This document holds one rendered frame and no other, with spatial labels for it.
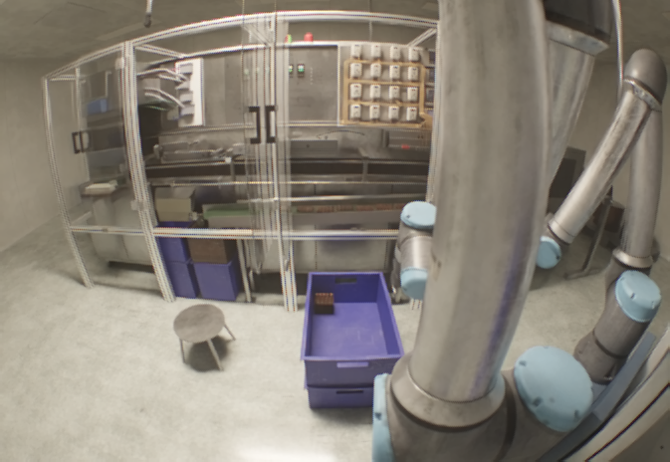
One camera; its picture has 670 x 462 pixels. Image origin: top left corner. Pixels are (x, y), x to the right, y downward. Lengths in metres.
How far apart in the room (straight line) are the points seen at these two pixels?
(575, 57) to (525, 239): 0.24
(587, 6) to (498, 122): 0.21
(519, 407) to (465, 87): 0.38
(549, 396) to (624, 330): 0.46
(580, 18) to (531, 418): 0.48
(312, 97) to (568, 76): 1.77
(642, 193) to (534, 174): 0.71
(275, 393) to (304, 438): 0.29
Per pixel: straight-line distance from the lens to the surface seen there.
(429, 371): 0.32
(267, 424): 1.46
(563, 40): 0.39
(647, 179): 0.92
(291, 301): 1.88
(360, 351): 1.40
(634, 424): 0.54
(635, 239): 0.96
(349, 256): 2.05
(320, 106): 2.00
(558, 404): 0.43
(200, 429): 1.52
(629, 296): 0.82
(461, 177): 0.24
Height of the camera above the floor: 1.30
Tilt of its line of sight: 22 degrees down
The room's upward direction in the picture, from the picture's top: 1 degrees clockwise
